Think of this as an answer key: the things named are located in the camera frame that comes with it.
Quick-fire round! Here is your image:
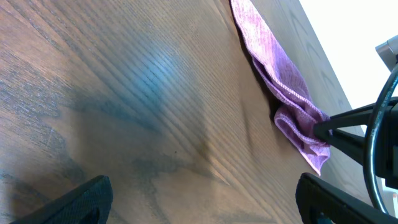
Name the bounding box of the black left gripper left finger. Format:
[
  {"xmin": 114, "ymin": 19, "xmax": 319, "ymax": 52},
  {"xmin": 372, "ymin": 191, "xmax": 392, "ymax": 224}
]
[{"xmin": 12, "ymin": 175, "xmax": 113, "ymax": 224}]

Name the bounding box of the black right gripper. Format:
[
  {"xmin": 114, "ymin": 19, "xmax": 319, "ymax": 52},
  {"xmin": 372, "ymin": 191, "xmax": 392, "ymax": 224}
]
[{"xmin": 313, "ymin": 96, "xmax": 397, "ymax": 189}]

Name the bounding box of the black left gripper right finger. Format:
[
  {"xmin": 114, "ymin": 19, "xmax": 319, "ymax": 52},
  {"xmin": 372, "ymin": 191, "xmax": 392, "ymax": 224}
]
[{"xmin": 295, "ymin": 173, "xmax": 397, "ymax": 224}]

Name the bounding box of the purple microfibre cloth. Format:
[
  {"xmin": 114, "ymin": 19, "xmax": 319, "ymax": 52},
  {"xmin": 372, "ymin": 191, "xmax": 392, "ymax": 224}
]
[{"xmin": 230, "ymin": 0, "xmax": 330, "ymax": 174}]

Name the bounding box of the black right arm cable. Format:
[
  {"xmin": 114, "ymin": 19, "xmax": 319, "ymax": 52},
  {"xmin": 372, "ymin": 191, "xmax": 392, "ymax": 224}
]
[{"xmin": 363, "ymin": 63, "xmax": 398, "ymax": 215}]

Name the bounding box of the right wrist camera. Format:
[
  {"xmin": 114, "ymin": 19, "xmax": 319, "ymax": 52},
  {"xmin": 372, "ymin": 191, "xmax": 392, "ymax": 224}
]
[{"xmin": 375, "ymin": 35, "xmax": 398, "ymax": 72}]

